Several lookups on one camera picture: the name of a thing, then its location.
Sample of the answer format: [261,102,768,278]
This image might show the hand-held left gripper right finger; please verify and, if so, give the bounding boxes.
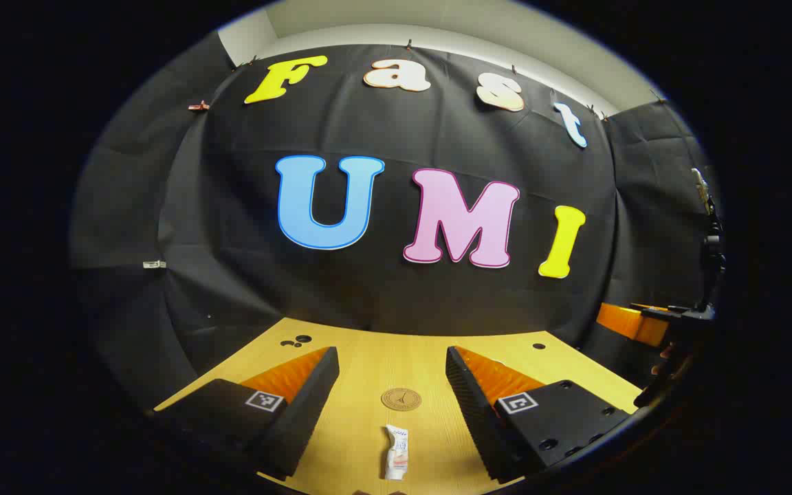
[445,346,634,485]

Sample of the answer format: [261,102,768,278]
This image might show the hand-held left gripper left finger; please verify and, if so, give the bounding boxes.
[154,346,340,482]

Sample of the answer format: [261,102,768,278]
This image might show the round cork coaster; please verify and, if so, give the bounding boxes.
[381,388,423,412]

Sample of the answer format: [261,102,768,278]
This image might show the white toothpaste tube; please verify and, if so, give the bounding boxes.
[384,425,410,481]

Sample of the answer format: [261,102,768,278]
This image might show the wooden desktop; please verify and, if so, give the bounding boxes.
[154,318,644,495]

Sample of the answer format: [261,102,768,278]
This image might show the black backdrop cloth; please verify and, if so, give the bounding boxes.
[69,31,723,413]

